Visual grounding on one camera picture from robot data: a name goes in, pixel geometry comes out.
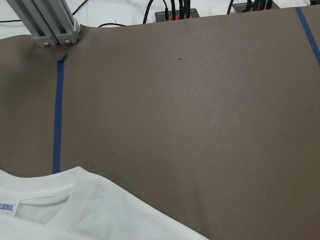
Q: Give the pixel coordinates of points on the white printed t-shirt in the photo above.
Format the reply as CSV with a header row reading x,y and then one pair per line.
x,y
78,205

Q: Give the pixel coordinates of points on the far orange usb hub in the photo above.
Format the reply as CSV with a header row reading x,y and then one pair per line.
x,y
161,16

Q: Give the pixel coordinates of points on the orange usb hub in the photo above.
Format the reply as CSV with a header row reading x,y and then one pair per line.
x,y
254,5
161,16

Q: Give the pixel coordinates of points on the near orange usb hub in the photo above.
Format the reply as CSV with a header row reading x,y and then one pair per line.
x,y
254,5

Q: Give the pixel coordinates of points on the aluminium frame post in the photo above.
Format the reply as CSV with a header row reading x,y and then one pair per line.
x,y
50,22

